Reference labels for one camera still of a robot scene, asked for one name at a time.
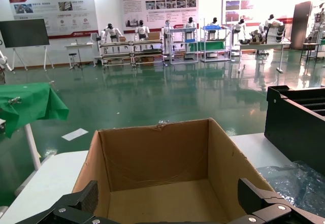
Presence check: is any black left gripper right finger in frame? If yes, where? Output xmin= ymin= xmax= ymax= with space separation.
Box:
xmin=230 ymin=177 xmax=325 ymax=224

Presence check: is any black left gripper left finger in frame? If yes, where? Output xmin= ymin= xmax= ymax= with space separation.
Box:
xmin=24 ymin=180 xmax=107 ymax=224

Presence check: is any black slotted plastic container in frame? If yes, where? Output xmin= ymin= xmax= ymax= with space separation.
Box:
xmin=264 ymin=85 xmax=325 ymax=168

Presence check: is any brown cardboard box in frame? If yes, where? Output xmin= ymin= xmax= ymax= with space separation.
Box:
xmin=72 ymin=117 xmax=278 ymax=224

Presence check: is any white paper sheet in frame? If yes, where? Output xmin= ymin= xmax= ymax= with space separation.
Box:
xmin=61 ymin=128 xmax=89 ymax=142

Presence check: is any green table cloth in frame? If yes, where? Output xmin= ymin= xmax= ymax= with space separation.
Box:
xmin=0 ymin=82 xmax=70 ymax=139

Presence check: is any black round stool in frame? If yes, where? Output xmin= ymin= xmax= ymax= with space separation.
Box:
xmin=68 ymin=52 xmax=84 ymax=71

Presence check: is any white desk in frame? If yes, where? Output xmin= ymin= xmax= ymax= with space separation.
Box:
xmin=63 ymin=40 xmax=99 ymax=69

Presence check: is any white work table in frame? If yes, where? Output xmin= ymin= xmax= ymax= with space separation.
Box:
xmin=235 ymin=41 xmax=293 ymax=74

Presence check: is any white workbench rack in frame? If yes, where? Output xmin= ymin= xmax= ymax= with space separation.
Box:
xmin=132 ymin=39 xmax=165 ymax=66
xmin=98 ymin=40 xmax=135 ymax=68

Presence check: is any small dark side table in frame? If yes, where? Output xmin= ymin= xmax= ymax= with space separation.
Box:
xmin=300 ymin=43 xmax=321 ymax=62

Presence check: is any white shelf with green cloth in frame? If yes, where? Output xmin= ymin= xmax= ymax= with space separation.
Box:
xmin=200 ymin=25 xmax=232 ymax=62

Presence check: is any white black humanoid robot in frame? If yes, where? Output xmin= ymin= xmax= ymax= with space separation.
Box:
xmin=100 ymin=22 xmax=124 ymax=44
xmin=231 ymin=18 xmax=247 ymax=57
xmin=134 ymin=19 xmax=151 ymax=42
xmin=208 ymin=16 xmax=222 ymax=36
xmin=258 ymin=14 xmax=286 ymax=44
xmin=183 ymin=16 xmax=198 ymax=41
xmin=161 ymin=19 xmax=175 ymax=57

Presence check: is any black display on white stand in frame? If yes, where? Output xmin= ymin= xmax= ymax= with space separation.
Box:
xmin=0 ymin=18 xmax=55 ymax=72

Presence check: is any white shelf with blue bins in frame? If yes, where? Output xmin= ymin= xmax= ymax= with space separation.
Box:
xmin=168 ymin=26 xmax=200 ymax=65

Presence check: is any dark brown door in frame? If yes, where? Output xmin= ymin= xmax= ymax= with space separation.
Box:
xmin=290 ymin=1 xmax=313 ymax=50

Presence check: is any white metal table frame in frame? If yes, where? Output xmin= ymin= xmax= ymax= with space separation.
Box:
xmin=14 ymin=123 xmax=57 ymax=197

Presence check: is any wall poster with grey photos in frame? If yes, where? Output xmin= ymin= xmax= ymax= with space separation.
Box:
xmin=8 ymin=0 xmax=99 ymax=40

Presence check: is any wall poster with red pictures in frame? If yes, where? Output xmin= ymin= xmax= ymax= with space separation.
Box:
xmin=221 ymin=0 xmax=297 ymax=26

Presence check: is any wall poster with photo row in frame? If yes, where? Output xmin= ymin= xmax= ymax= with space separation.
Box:
xmin=118 ymin=0 xmax=200 ymax=34

